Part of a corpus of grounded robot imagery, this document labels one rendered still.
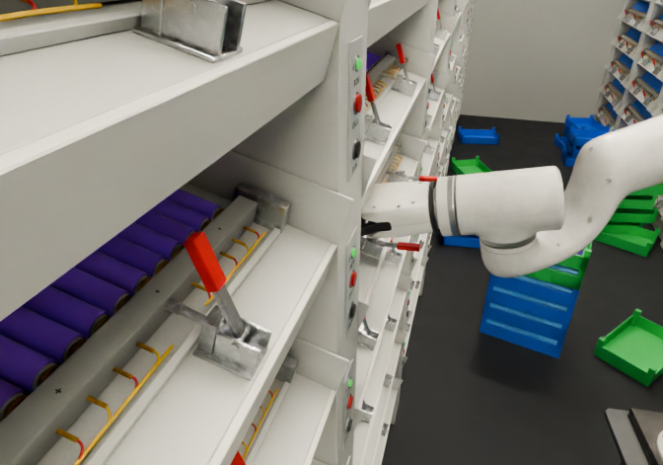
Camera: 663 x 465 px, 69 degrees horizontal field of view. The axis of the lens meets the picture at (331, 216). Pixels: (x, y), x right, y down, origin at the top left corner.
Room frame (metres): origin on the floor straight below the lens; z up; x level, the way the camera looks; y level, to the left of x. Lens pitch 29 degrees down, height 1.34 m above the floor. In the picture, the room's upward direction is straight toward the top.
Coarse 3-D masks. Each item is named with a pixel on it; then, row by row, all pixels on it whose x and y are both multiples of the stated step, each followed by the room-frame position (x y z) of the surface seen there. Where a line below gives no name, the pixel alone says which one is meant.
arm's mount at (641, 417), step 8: (632, 416) 0.84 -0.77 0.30; (640, 416) 0.83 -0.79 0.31; (648, 416) 0.83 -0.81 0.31; (656, 416) 0.83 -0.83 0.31; (632, 424) 0.82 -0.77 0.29; (640, 424) 0.81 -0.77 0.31; (648, 424) 0.81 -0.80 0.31; (656, 424) 0.81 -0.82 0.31; (640, 432) 0.79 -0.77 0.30; (648, 432) 0.78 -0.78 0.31; (656, 432) 0.78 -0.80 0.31; (640, 440) 0.77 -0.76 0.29; (648, 440) 0.76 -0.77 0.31; (656, 440) 0.76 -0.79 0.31; (648, 448) 0.74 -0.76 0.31; (656, 448) 0.74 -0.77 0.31; (648, 456) 0.73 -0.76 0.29; (656, 456) 0.71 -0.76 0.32; (656, 464) 0.70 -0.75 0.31
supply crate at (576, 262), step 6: (588, 246) 1.49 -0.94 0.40; (588, 252) 1.34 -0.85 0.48; (570, 258) 1.36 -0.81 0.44; (576, 258) 1.35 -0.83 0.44; (582, 258) 1.35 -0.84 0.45; (588, 258) 1.34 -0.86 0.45; (558, 264) 1.38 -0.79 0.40; (564, 264) 1.37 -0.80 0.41; (570, 264) 1.36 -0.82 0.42; (576, 264) 1.35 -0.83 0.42; (582, 264) 1.34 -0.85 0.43; (582, 270) 1.34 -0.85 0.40
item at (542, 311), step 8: (488, 288) 1.48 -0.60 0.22; (488, 296) 1.48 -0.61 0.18; (496, 296) 1.46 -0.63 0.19; (504, 296) 1.45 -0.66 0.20; (512, 296) 1.44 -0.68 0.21; (504, 304) 1.45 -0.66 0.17; (512, 304) 1.43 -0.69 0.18; (520, 304) 1.42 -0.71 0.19; (528, 304) 1.41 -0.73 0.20; (536, 304) 1.40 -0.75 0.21; (528, 312) 1.41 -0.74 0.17; (536, 312) 1.39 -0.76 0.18; (544, 312) 1.38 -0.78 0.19; (552, 312) 1.37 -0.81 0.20; (560, 312) 1.35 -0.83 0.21; (568, 312) 1.34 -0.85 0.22; (552, 320) 1.36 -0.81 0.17; (560, 320) 1.35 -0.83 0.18; (568, 320) 1.34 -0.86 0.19
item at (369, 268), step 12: (396, 144) 1.04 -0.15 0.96; (408, 144) 1.05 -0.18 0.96; (420, 144) 1.04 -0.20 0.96; (408, 156) 1.05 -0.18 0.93; (420, 156) 1.04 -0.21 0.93; (408, 168) 0.99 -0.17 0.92; (408, 180) 0.93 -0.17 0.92; (384, 240) 0.69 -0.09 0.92; (384, 252) 0.65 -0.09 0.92; (360, 264) 0.61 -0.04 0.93; (372, 264) 0.61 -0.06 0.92; (360, 276) 0.58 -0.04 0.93; (372, 276) 0.58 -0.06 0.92; (360, 288) 0.55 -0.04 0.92; (372, 288) 0.56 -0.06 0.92; (360, 300) 0.47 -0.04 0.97; (360, 312) 0.46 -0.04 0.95; (360, 324) 0.46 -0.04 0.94
